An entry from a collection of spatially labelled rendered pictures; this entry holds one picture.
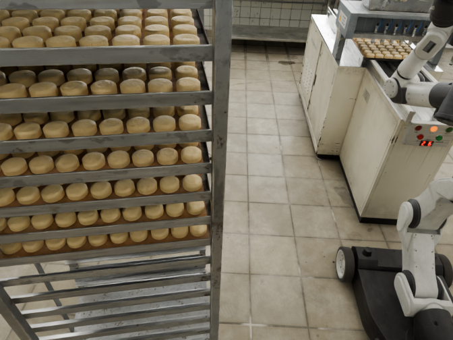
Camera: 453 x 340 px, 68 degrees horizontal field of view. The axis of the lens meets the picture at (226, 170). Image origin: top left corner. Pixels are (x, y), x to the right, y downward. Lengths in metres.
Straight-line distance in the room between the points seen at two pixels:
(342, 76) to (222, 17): 2.03
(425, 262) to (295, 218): 0.87
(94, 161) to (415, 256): 1.54
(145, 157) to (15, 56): 0.32
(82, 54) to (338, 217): 2.13
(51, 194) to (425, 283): 1.63
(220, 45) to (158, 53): 0.11
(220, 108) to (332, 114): 2.09
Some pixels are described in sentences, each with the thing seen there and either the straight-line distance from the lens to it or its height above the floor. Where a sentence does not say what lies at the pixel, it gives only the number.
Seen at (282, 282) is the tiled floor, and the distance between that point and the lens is 2.08.
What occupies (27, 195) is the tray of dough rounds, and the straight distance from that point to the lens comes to 0.94.
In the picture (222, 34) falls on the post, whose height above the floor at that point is 1.54.
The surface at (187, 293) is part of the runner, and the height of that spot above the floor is 0.71.
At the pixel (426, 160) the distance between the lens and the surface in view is 2.25.
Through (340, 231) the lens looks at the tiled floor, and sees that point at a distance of 2.43.
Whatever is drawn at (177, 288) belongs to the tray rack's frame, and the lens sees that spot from 1.86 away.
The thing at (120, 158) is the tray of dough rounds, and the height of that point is 1.24.
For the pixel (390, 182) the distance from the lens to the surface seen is 2.28.
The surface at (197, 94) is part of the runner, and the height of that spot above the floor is 1.42.
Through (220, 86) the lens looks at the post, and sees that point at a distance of 0.65.
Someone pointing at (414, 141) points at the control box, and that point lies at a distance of 2.09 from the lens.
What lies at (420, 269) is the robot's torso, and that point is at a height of 0.38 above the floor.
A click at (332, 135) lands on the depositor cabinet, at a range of 2.81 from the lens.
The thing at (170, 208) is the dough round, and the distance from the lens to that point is 0.93.
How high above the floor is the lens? 1.73
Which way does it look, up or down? 39 degrees down
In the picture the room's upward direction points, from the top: 3 degrees clockwise
